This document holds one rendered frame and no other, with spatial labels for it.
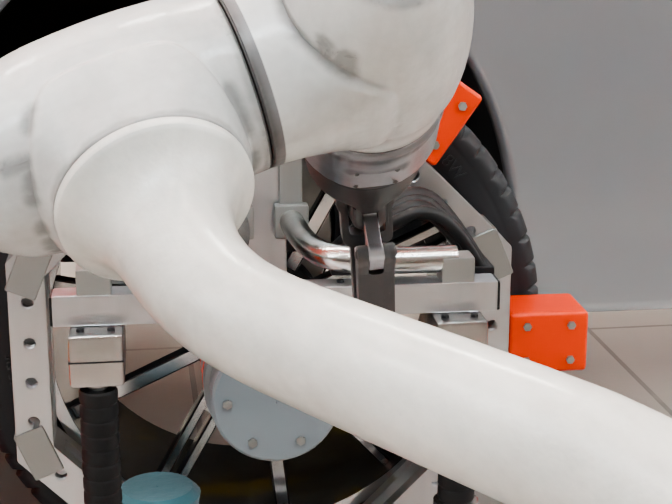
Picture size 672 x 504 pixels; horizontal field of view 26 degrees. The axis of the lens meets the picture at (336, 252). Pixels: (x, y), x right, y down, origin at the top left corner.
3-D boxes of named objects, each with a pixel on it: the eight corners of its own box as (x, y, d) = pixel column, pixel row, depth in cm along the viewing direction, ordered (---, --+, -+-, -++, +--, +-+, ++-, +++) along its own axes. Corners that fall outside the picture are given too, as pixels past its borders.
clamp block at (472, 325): (468, 341, 146) (469, 290, 145) (488, 371, 138) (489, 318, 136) (418, 343, 146) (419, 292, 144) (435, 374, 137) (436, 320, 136)
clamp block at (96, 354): (126, 355, 142) (124, 303, 141) (125, 387, 134) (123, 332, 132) (74, 357, 142) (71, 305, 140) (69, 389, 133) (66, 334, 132)
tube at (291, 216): (436, 233, 157) (438, 136, 154) (474, 283, 138) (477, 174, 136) (273, 238, 155) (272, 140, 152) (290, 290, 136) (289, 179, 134)
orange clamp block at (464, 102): (422, 154, 162) (469, 87, 160) (435, 168, 154) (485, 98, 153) (371, 119, 160) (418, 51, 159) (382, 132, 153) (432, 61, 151)
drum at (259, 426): (322, 391, 167) (322, 273, 163) (347, 465, 146) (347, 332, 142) (199, 397, 165) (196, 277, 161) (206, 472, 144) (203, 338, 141)
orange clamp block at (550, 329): (492, 352, 169) (568, 349, 170) (508, 375, 161) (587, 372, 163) (494, 294, 167) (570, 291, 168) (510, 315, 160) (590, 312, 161)
